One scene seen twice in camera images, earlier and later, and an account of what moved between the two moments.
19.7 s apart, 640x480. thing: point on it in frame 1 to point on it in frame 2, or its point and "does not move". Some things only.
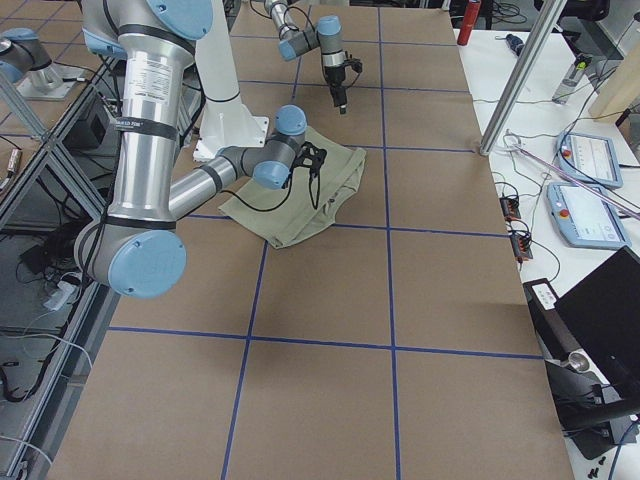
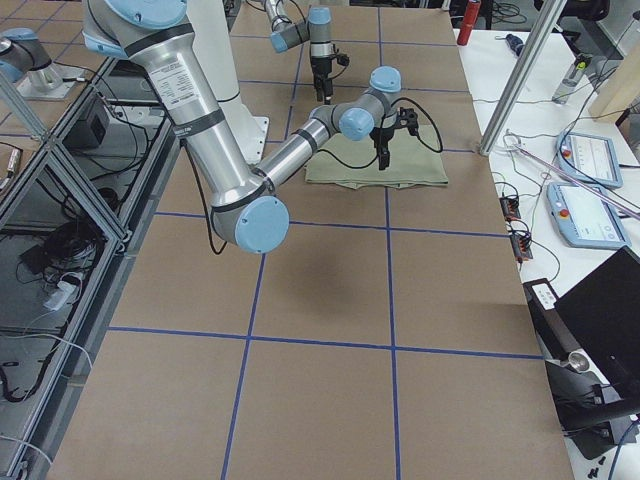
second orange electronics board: (522, 247) does not move
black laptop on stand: (590, 344) does not move
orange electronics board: (510, 208) does not move
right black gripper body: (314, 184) to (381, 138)
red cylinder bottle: (469, 21) does not move
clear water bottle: (570, 82) does not move
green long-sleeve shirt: (286, 216) to (413, 160)
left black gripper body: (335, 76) to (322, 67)
